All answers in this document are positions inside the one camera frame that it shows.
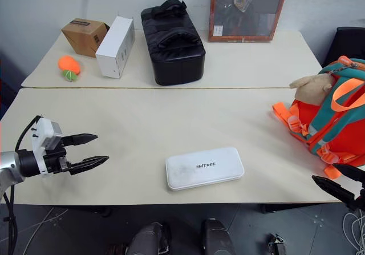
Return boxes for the white cardboard box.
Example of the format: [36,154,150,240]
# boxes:
[95,15,136,80]

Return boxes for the black padded carry bag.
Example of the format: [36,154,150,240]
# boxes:
[140,0,207,87]

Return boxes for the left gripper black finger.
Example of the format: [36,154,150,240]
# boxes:
[67,155,110,176]
[62,133,99,147]

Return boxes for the thin white floor cable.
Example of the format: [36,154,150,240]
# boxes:
[22,207,70,255]

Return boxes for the orange plush carrot toy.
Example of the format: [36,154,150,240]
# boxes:
[58,55,84,83]

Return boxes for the brown cardboard box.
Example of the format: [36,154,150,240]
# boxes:
[60,18,111,59]

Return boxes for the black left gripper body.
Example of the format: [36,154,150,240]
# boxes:
[42,136,72,176]

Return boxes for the orange and teal backpack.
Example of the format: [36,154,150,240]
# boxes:
[271,55,365,179]

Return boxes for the white case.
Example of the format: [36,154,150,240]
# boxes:
[165,146,245,192]

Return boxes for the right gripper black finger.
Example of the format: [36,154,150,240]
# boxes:
[311,175,358,208]
[332,163,365,183]

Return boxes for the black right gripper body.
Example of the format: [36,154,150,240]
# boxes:
[347,181,365,213]

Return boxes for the white floor cable bundle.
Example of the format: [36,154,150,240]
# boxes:
[341,208,365,255]

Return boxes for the beige plush toy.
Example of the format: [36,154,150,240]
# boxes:
[289,72,335,106]

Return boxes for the black chair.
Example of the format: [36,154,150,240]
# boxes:
[327,26,365,68]

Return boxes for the dark rounded shape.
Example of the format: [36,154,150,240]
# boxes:
[126,221,172,255]
[200,217,235,255]

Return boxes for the small black floor object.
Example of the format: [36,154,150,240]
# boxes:
[267,233,287,255]

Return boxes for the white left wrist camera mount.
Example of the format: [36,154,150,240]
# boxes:
[30,117,64,179]

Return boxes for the wooden framed dark picture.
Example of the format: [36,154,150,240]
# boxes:
[208,0,290,43]

